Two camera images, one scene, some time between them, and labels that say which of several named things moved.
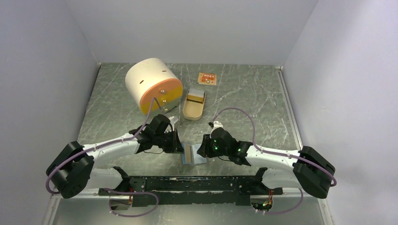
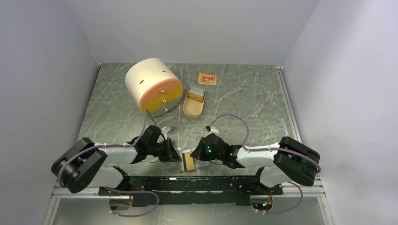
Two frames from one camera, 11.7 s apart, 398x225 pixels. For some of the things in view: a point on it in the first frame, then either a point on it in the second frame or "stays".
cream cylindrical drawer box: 150,78 stays
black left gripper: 175,146 → 170,153
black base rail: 163,191 stays
